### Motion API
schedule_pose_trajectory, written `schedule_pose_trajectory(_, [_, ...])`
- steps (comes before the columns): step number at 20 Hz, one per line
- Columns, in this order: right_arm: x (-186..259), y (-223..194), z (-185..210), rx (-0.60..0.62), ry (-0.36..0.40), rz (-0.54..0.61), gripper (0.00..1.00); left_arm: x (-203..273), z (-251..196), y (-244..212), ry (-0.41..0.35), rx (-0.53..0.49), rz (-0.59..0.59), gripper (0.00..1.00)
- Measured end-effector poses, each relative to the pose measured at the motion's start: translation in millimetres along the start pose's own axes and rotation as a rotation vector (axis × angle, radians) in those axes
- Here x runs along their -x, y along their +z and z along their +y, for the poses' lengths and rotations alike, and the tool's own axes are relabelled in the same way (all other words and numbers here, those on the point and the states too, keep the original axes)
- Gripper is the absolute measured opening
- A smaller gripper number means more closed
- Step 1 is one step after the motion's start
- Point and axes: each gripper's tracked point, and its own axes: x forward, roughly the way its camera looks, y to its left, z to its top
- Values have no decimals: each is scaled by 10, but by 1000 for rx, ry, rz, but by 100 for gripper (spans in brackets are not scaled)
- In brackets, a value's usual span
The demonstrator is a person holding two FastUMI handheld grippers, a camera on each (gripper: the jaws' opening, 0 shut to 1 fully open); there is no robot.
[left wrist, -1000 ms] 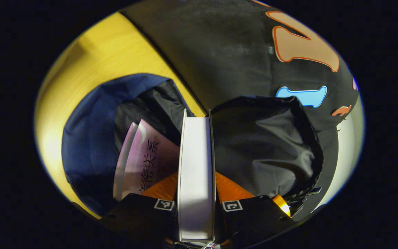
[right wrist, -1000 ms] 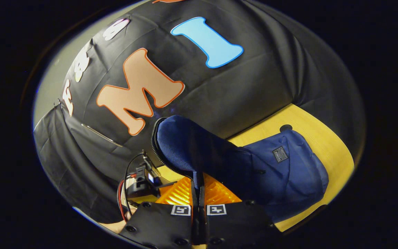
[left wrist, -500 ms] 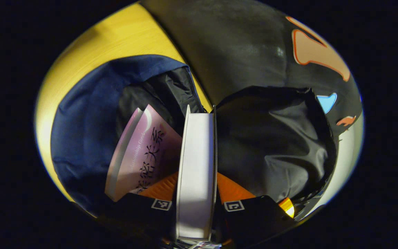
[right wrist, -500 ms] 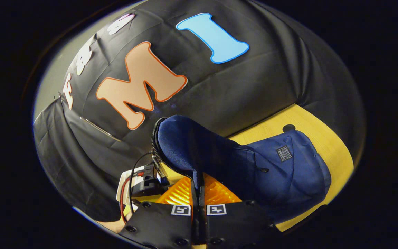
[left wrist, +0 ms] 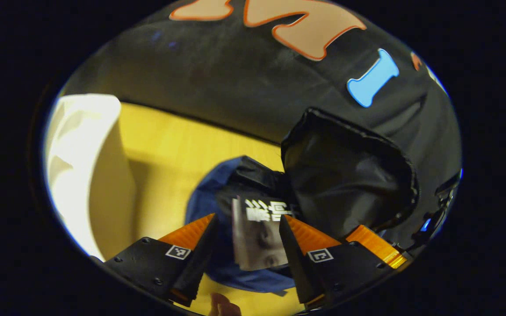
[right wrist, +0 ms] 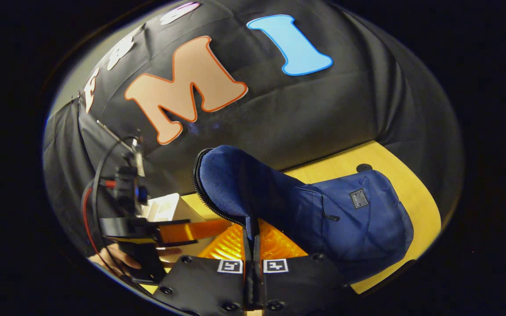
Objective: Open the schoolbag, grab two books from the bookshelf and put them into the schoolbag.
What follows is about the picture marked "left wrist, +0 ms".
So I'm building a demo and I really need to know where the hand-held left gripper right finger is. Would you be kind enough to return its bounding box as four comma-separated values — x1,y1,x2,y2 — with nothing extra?
278,215,396,310

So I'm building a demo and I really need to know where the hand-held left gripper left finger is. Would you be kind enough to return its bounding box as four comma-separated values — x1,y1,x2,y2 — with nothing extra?
103,213,219,308

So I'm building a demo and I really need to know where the dark cover book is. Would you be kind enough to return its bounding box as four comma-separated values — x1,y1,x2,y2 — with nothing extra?
231,195,298,271

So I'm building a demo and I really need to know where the blue schoolbag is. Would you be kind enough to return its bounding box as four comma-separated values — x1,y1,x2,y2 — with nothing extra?
185,108,420,294

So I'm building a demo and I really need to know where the white bookshelf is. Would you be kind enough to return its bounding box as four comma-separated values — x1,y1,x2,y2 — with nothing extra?
44,93,137,262

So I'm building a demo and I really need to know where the black backdrop cloth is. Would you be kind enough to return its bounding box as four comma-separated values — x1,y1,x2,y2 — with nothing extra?
60,0,462,248

